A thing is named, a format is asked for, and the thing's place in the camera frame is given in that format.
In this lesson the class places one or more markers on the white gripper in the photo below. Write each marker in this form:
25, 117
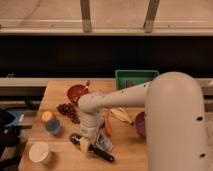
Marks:
89, 126

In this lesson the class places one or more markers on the black handled brush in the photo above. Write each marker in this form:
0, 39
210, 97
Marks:
75, 139

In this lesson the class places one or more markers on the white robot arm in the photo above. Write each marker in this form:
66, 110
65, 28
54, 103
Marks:
174, 120

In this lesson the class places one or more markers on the silver blue packet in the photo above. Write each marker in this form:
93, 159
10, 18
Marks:
103, 142

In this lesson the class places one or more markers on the orange carrot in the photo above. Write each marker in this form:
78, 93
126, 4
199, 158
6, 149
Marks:
107, 125

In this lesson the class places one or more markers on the dark grape bunch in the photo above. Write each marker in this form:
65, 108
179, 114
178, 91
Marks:
68, 109

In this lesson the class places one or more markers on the yellow banana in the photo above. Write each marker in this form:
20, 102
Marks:
122, 115

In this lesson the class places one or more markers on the white cup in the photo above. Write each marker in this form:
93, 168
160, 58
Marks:
40, 153

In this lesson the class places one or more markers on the yellow orange fruit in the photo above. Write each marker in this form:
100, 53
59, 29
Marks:
46, 116

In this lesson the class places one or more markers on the red bowl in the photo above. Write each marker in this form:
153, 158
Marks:
76, 91

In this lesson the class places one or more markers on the green plastic bin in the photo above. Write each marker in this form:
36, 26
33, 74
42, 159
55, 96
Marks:
127, 78

